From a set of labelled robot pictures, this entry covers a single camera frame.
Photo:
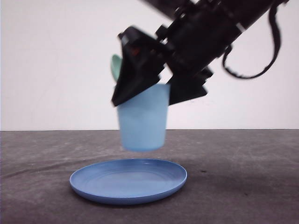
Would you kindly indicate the light blue plastic cup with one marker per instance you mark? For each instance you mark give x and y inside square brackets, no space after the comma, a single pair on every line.
[142,119]

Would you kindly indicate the blue plastic plate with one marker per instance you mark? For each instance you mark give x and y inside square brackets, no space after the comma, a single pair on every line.
[128,181]

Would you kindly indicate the mint green plastic spoon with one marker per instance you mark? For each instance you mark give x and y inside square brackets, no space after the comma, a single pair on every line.
[115,66]

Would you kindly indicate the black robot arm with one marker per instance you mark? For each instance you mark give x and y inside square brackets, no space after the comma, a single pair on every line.
[230,19]

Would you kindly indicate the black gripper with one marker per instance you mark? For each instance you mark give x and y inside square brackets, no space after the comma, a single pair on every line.
[189,47]

